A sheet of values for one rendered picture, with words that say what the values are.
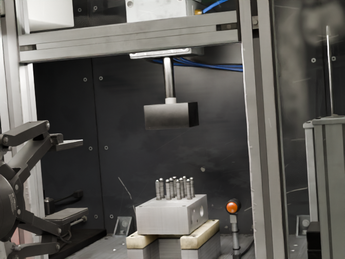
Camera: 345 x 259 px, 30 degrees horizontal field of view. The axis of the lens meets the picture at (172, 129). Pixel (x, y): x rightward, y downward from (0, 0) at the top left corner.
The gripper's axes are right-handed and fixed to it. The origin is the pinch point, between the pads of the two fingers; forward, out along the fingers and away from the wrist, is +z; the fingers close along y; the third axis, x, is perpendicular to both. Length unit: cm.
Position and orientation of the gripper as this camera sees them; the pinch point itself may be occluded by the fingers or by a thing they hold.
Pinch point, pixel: (65, 180)
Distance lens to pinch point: 81.0
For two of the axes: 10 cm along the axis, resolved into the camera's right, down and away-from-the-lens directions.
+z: 3.2, -0.7, 9.4
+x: -9.4, 0.5, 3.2
